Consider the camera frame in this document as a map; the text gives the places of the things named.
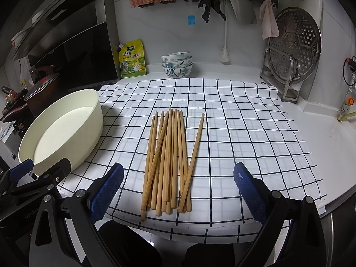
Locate cream round basin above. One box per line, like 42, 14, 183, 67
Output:
18, 89, 103, 176

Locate white black checkered cloth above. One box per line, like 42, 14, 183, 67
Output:
59, 78, 326, 243

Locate brown pot with lid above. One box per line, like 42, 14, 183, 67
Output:
24, 74, 61, 117

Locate steel dish rack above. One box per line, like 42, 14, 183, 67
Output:
259, 47, 300, 104

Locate yellow green seasoning pouch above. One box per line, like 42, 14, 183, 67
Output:
119, 39, 147, 78

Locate white hanging brush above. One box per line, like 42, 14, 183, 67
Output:
220, 0, 230, 63

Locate round steel steamer plate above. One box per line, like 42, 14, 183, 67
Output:
267, 7, 321, 84

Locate stacked patterned ceramic bowls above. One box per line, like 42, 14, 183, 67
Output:
161, 51, 193, 78

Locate black range hood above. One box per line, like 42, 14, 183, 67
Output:
13, 0, 121, 92

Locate pink hanging towel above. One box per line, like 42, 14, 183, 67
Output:
259, 0, 279, 40

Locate black hanging rag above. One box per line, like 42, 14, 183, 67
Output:
197, 0, 226, 23

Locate red handled frying pan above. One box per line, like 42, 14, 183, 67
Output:
1, 103, 33, 123

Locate gas valve with hose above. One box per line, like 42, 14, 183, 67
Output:
337, 56, 355, 122

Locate blue wall hook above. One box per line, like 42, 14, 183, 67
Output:
187, 15, 196, 25

